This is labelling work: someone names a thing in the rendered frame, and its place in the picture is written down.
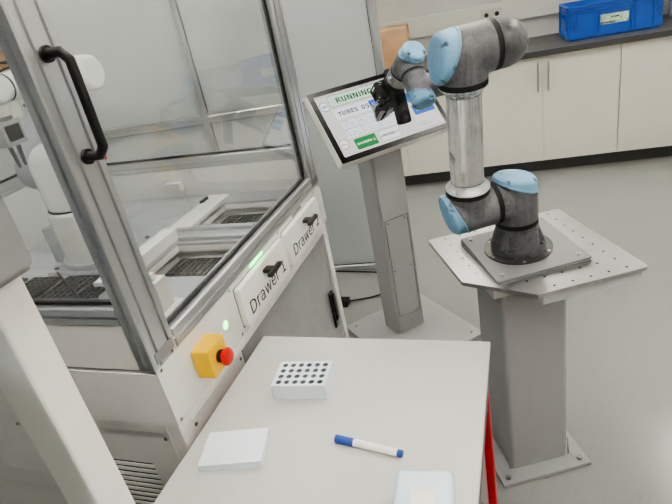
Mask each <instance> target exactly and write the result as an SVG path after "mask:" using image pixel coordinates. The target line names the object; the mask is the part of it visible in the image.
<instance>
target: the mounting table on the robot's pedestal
mask: <svg viewBox="0 0 672 504"><path fill-rule="evenodd" d="M540 217H542V218H544V219H545V220H546V221H547V222H549V223H550V224H551V225H552V226H554V227H555V228H556V229H557V230H559V231H560V232H561V233H563V234H564V235H565V236H566V237H568V238H569V239H570V240H571V241H573V242H574V243H575V244H576V245H578V246H579V247H580V248H582V249H583V250H584V251H585V252H587V253H588V254H589V255H590V256H592V258H590V259H592V261H591V262H590V263H586V264H582V265H578V266H574V267H571V268H567V269H563V270H559V271H555V272H551V273H547V274H543V275H539V276H535V277H531V278H527V279H523V280H519V281H515V282H511V283H507V284H503V285H499V286H495V287H493V286H492V285H491V284H490V283H489V282H488V281H487V279H486V278H485V277H484V276H483V275H482V274H481V273H480V272H479V271H478V270H477V268H476V267H475V266H474V265H473V264H472V263H471V262H470V261H469V260H468V259H467V257H466V256H465V255H464V254H463V253H462V252H461V251H460V250H459V249H458V248H457V245H461V244H462V243H461V239H463V238H467V237H470V236H474V235H478V234H481V233H485V232H489V231H492V230H494V229H495V225H492V226H489V227H485V228H482V229H478V230H475V231H471V232H470V233H463V234H459V235H457V234H451V235H447V236H443V237H439V238H435V239H431V240H429V245H430V246H431V247H432V249H433V250H434V251H435V252H436V254H437V255H438V256H439V257H440V259H441V260H442V261H443V262H444V264H445V265H446V266H447V267H448V269H449V270H450V271H451V272H452V273H453V275H454V276H455V277H456V278H457V280H458V281H459V282H460V283H461V285H462V286H468V287H474V288H479V289H485V290H491V291H497V292H503V293H509V294H515V295H521V296H527V297H533V298H542V302H543V305H545V304H549V303H553V302H557V301H561V300H564V299H568V298H572V297H576V296H580V295H584V294H588V293H592V292H596V291H600V290H603V289H607V288H611V287H615V286H619V285H623V284H627V283H631V282H635V281H639V280H641V277H642V272H644V271H647V269H648V265H647V264H645V263H644V262H642V261H641V260H639V259H637V258H636V257H634V256H633V255H631V254H629V253H628V252H626V251H625V250H623V249H622V248H620V247H618V246H617V245H615V244H614V243H612V242H610V241H609V240H607V239H606V238H604V237H603V236H601V235H599V234H598V233H596V232H595V231H593V230H591V229H590V228H588V227H587V226H585V225H584V224H582V223H580V222H579V221H577V220H576V219H574V218H572V217H571V216H569V215H568V214H566V213H565V212H563V211H561V210H560V209H554V210H550V211H546V212H541V213H539V218H540Z"/></svg>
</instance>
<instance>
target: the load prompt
mask: <svg viewBox="0 0 672 504"><path fill-rule="evenodd" d="M373 84H374V83H373ZM373 84H369V85H366V86H363V87H359V88H356V89H352V90H349V91H345V92H342V93H339V94H335V95H332V96H328V97H326V99H327V101H328V103H329V105H330V107H331V108H335V107H338V106H341V105H345V104H348V103H351V102H355V101H358V100H361V99H364V98H368V97H371V96H372V95H371V93H370V90H371V88H372V86H373Z"/></svg>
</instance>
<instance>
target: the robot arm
mask: <svg viewBox="0 0 672 504"><path fill-rule="evenodd" d="M528 44H529V37H528V33H527V30H526V28H525V27H524V25H523V24H522V23H521V22H520V21H518V20H517V19H515V18H513V17H510V16H503V15H501V16H493V17H489V18H486V19H482V20H478V21H474V22H470V23H466V24H462V25H458V26H451V27H449V28H447V29H444V30H441V31H438V32H436V33H435V34H434V35H433V37H432V39H431V40H430V43H429V46H428V52H427V67H428V70H429V73H426V70H425V68H424V65H423V63H422V62H423V60H424V57H425V54H426V51H425V48H424V47H423V45H422V44H420V43H419V42H417V41H407V42H405V43H404V44H403V46H402V47H401V49H400V50H399V51H398V54H397V56H396V58H395V60H394V62H393V64H392V66H391V68H390V69H386V70H384V72H383V73H384V75H385V77H384V79H382V80H379V81H378V82H374V84H373V86H372V88H371V90H370V93H371V95H372V97H373V99H374V101H377V104H376V105H375V104H374V103H371V108H372V110H373V113H374V118H375V120H376V121H377V122H378V121H382V120H383V119H385V118H386V117H387V116H389V115H390V114H391V113H392V112H393V111H394V113H395V117H396V122H397V124H398V125H403V124H406V123H409V122H411V120H412V119H411V115H410V111H409V107H408V102H407V98H406V94H405V90H406V93H407V97H408V99H409V100H410V102H411V105H412V107H413V108H414V109H416V110H424V109H427V108H428V107H431V106H432V105H433V104H434V103H435V102H436V97H440V96H444V95H445V100H446V115H447V131H448V147H449V162H450V177H451V180H450V181H449V182H448V183H447V184H446V186H445V190H446V194H445V195H444V194H443V195H442V196H440V197H439V199H438V202H439V208H440V211H441V214H442V216H443V219H444V221H445V223H446V225H447V227H448V228H449V229H450V231H451V232H452V233H454V234H457V235H459V234H463V233H470V232H471V231H475V230H478V229H482V228H485V227H489V226H492V225H495V229H494V232H493V235H492V239H491V251H492V252H493V253H494V254H495V255H496V256H498V257H500V258H503V259H508V260H526V259H530V258H534V257H536V256H538V255H540V254H541V253H543V252H544V250H545V249H546V239H545V236H544V234H543V231H542V229H541V227H540V224H539V206H538V192H539V189H538V182H537V178H536V176H535V175H534V174H532V173H530V172H528V171H524V170H518V169H506V170H500V171H497V172H495V173H494V174H493V176H492V182H489V180H487V179H486V178H485V177H484V150H483V109H482V91H483V90H484V89H485V88H486V87H487V86H488V84H489V74H490V73H492V72H493V71H496V70H499V69H503V68H507V67H509V66H511V65H513V64H515V63H516V62H518V61H519V60H520V59H521V58H522V57H523V56H524V54H525V53H526V50H527V48H528ZM379 82H380V83H379ZM381 82H382V83H381ZM373 87H374V90H373V92H372V89H373ZM404 89H405V90H404Z"/></svg>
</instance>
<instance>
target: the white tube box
mask: <svg viewBox="0 0 672 504"><path fill-rule="evenodd" d="M335 374H336V373H335V369H334V365H333V361H292V362H281V364H280V366H279V368H278V370H277V373H276V375H275V377H274V379H273V382H272V384H271V389H272V393H273V396H274V399H328V397H329V394H330V391H331V387H332V384H333V381H334V377H335Z"/></svg>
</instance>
